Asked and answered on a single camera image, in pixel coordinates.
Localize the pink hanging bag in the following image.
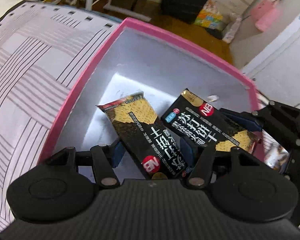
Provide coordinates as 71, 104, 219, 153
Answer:
250, 0, 281, 32

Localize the pink cardboard box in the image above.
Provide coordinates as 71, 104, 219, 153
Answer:
38, 18, 258, 163

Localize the colourful cardboard box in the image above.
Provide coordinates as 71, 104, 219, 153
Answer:
194, 0, 226, 31

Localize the black cracker pack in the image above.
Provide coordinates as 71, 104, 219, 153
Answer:
98, 92, 191, 179
161, 88, 260, 153

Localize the silver snack bar wrapper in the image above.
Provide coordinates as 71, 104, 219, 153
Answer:
263, 139, 290, 173

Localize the striped bed sheet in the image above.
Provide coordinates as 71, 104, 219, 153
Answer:
0, 0, 119, 232

